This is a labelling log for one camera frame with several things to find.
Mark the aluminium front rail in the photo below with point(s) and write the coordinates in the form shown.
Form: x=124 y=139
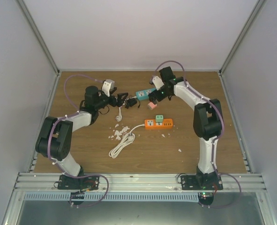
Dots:
x=135 y=187

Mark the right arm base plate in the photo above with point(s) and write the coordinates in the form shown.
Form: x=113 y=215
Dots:
x=202 y=182

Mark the black power adapter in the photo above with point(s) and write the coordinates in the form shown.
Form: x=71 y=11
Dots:
x=132 y=101

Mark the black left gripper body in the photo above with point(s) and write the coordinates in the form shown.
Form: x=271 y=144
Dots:
x=113 y=102

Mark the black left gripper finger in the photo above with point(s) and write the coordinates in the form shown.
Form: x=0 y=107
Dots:
x=120 y=102
x=122 y=95

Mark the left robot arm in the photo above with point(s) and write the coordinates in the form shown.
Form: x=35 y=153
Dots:
x=55 y=136

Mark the teal power strip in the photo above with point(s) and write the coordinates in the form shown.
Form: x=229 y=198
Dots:
x=143 y=94

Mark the green charger plug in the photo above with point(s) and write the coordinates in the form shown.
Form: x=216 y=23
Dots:
x=159 y=119

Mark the pink charger plug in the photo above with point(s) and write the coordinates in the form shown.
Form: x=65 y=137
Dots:
x=151 y=105

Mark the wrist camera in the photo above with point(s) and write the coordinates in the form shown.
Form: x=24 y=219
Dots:
x=157 y=82
x=108 y=85

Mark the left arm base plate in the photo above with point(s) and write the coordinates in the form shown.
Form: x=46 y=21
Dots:
x=82 y=184

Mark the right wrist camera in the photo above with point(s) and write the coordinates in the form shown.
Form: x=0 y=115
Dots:
x=157 y=82

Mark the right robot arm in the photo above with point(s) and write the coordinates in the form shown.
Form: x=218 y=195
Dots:
x=208 y=123

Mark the orange power strip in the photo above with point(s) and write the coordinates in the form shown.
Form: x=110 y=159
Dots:
x=151 y=124

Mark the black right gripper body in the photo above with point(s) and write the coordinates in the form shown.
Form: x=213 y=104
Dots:
x=162 y=95

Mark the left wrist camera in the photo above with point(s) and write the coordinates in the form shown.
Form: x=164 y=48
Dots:
x=108 y=85

